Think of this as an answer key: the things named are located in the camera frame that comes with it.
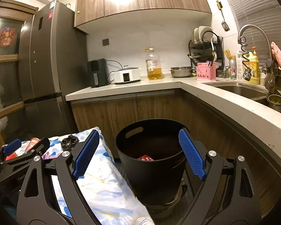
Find yellow detergent bottle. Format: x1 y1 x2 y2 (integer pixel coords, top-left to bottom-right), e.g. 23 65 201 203
245 46 260 84

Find purple crumpled bag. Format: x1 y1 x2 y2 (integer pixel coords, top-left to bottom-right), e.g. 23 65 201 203
42 152 60 160

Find green white beer can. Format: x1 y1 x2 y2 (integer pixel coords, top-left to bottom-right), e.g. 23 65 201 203
229 59 237 80

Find dark grey refrigerator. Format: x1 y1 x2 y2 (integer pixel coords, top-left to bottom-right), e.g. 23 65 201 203
19 0 88 138

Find pink utensil holder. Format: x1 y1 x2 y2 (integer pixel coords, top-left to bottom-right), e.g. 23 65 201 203
196 62 216 82

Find blue floral tablecloth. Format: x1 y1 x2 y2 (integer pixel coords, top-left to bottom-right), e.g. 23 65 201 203
4 126 155 225

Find black air fryer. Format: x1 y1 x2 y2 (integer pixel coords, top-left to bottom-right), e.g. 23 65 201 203
87 58 108 88

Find pink cloth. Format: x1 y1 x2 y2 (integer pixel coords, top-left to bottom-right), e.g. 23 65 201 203
271 42 281 70

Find red wrapper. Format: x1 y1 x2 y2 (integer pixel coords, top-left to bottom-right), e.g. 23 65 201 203
138 154 154 161

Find white rice cooker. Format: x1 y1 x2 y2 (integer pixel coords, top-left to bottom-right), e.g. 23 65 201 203
114 67 141 85

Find wooden lower cabinet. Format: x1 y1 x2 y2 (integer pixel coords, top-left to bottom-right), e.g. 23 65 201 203
71 89 281 215

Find black dish rack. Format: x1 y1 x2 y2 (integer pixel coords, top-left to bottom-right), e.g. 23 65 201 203
188 26 224 71

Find white bottle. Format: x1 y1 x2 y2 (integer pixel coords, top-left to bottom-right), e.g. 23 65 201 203
236 50 245 81

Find stainless steel sink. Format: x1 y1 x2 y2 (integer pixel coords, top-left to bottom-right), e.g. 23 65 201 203
206 81 281 113

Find wall power socket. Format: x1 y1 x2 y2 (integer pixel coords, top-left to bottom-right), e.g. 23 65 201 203
102 39 110 46

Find hanging metal spatula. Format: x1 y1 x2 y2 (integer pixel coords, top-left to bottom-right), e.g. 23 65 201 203
216 0 230 32

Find stainless steel bowl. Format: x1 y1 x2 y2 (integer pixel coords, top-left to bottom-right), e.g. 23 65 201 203
170 66 192 78

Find window blinds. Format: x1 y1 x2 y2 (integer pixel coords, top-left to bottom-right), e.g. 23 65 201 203
229 0 281 50

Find black trash bin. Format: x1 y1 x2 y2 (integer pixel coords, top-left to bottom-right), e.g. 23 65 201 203
115 118 186 206

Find cooking oil bottle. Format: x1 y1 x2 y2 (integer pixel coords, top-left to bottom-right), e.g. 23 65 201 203
145 48 163 80

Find wooden glass door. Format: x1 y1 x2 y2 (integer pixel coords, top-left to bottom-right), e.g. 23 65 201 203
0 0 38 147

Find chrome kitchen faucet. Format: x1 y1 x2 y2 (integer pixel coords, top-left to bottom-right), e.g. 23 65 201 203
237 24 277 94

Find black plastic bag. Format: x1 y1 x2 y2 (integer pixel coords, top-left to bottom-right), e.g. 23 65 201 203
61 135 79 151

